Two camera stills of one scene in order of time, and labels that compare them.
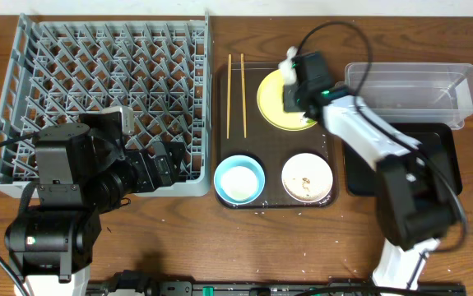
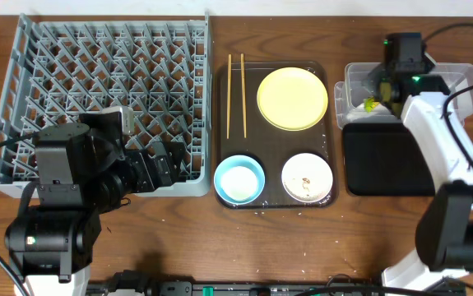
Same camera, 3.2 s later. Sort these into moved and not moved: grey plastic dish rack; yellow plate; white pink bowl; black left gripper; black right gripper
Moved: black right gripper
Not moved: white pink bowl; grey plastic dish rack; yellow plate; black left gripper
